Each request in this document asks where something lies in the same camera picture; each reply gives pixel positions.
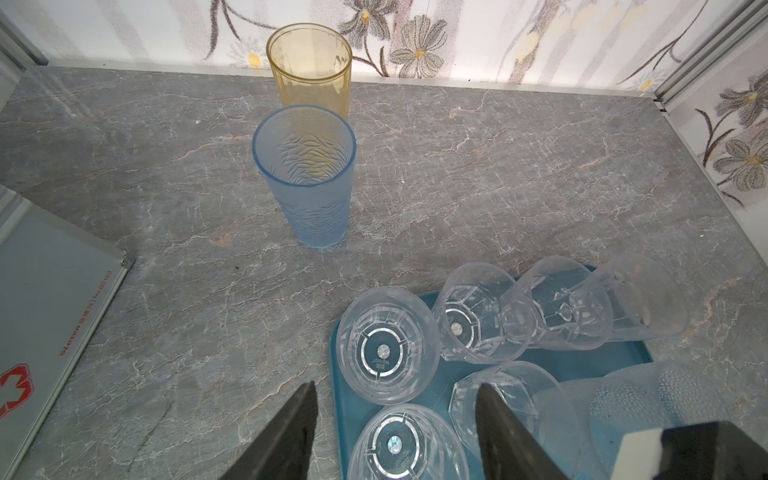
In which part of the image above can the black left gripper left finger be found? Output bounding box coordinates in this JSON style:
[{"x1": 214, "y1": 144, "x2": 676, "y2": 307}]
[{"x1": 221, "y1": 381, "x2": 318, "y2": 480}]

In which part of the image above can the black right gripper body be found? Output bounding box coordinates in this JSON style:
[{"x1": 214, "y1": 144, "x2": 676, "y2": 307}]
[{"x1": 611, "y1": 421, "x2": 768, "y2": 480}]

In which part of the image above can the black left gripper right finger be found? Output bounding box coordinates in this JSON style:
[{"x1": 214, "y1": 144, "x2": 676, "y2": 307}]
[{"x1": 475, "y1": 383, "x2": 567, "y2": 480}]

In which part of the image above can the frosted plastic cup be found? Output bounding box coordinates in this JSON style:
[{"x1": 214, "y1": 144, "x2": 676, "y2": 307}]
[{"x1": 536, "y1": 361, "x2": 729, "y2": 479}]

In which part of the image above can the clear small glass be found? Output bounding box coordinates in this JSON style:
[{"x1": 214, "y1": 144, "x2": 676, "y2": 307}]
[{"x1": 346, "y1": 403, "x2": 470, "y2": 479}]

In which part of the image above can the clear ribbed glass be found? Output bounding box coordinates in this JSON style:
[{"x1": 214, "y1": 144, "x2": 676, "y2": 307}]
[
  {"x1": 335, "y1": 287, "x2": 442, "y2": 405},
  {"x1": 594, "y1": 253, "x2": 690, "y2": 342},
  {"x1": 513, "y1": 256, "x2": 614, "y2": 351},
  {"x1": 432, "y1": 262, "x2": 535, "y2": 365}
]

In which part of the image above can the blue plastic cup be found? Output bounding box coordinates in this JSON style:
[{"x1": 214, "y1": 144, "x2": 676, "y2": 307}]
[{"x1": 251, "y1": 105, "x2": 357, "y2": 249}]

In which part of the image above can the yellow plastic cup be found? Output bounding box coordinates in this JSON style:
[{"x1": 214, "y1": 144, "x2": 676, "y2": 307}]
[{"x1": 266, "y1": 23, "x2": 353, "y2": 119}]

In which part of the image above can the teal plastic tray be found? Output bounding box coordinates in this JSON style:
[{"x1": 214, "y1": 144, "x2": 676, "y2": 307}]
[{"x1": 328, "y1": 263, "x2": 655, "y2": 480}]

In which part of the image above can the silver metal case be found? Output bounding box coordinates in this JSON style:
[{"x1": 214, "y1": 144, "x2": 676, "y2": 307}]
[{"x1": 1, "y1": 187, "x2": 132, "y2": 479}]

